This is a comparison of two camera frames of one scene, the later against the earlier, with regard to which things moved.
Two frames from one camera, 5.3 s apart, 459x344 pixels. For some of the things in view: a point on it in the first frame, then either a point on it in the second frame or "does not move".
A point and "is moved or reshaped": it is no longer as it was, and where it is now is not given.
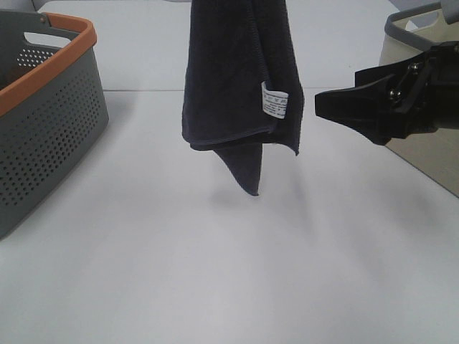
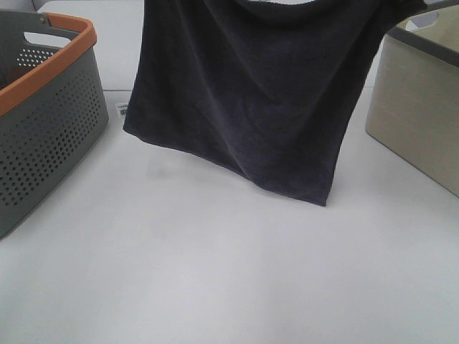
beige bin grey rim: [434, 153] does not move
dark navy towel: [241, 87] is moved or reshaped
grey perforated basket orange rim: [52, 102] does not move
